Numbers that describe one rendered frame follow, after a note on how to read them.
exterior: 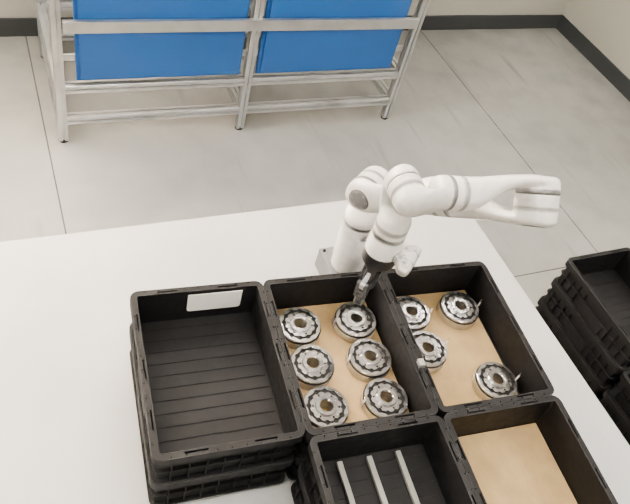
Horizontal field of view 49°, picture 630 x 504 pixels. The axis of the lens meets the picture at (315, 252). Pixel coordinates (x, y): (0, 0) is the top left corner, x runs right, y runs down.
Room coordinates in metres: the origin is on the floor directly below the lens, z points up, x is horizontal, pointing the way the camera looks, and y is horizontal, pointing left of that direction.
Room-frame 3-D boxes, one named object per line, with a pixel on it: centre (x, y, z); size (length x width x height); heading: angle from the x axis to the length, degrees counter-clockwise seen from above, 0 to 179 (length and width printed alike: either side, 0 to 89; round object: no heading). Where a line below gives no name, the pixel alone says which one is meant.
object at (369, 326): (1.07, -0.14, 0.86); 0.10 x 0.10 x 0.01
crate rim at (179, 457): (0.79, 0.13, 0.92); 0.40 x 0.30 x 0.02; 29
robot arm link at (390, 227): (1.04, -0.13, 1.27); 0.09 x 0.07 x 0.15; 27
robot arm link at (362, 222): (1.32, -0.09, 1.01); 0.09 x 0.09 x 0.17; 68
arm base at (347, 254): (1.32, -0.09, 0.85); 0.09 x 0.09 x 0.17; 26
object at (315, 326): (1.00, -0.02, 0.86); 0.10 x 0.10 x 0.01
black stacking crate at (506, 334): (1.08, -0.39, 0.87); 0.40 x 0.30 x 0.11; 29
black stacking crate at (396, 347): (0.93, -0.13, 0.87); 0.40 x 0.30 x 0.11; 29
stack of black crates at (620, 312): (1.74, -1.07, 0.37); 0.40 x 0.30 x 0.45; 34
